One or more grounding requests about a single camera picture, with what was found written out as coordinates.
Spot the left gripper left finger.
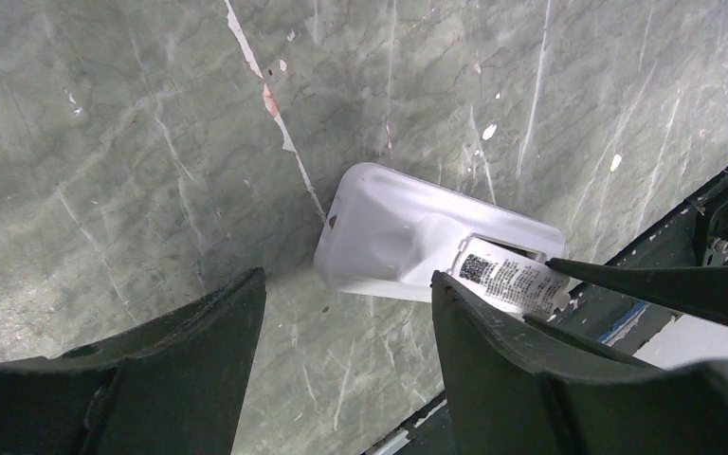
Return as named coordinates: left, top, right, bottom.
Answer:
left=0, top=268, right=266, bottom=454

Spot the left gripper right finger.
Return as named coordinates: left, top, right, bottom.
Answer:
left=431, top=272, right=728, bottom=454

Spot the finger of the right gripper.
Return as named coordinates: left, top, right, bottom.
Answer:
left=546, top=258, right=728, bottom=326

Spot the white battery compartment cover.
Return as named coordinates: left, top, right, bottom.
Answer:
left=452, top=237, right=570, bottom=319

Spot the white remote control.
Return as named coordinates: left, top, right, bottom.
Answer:
left=314, top=163, right=565, bottom=302

